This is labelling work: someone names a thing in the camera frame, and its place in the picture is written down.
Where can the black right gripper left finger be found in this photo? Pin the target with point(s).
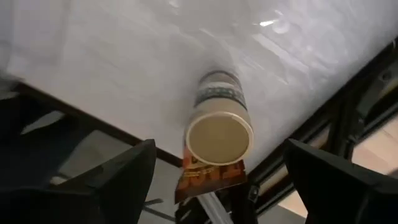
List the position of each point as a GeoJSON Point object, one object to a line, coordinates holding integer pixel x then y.
{"type": "Point", "coordinates": [124, 186]}

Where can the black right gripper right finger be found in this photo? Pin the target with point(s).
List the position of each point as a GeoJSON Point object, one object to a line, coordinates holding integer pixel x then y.
{"type": "Point", "coordinates": [335, 193]}

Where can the tan lid spice jar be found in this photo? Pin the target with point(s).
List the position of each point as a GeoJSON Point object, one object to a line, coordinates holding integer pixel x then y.
{"type": "Point", "coordinates": [219, 137]}

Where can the silver metal bracket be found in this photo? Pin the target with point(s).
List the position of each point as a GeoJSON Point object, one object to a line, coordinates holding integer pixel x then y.
{"type": "Point", "coordinates": [214, 208]}

